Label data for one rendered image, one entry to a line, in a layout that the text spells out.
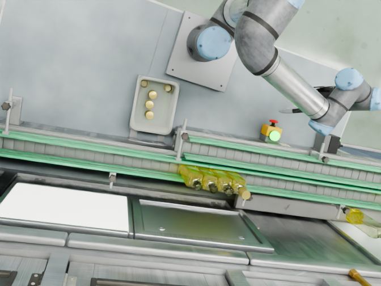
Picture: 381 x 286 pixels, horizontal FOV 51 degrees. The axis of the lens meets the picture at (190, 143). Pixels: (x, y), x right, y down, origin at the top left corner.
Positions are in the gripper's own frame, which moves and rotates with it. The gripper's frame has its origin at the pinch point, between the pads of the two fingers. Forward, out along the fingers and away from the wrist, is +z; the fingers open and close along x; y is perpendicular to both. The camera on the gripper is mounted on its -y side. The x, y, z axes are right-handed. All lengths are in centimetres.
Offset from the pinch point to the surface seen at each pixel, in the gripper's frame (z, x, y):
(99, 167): 47, 60, -8
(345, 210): -9, -18, -49
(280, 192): 9.9, -0.3, -36.5
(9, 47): 77, 70, 43
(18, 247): 20, 103, -14
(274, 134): 14.9, -8.0, -13.1
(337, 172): -1.3, -29.0, -36.3
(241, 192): 4.3, 29.9, -24.0
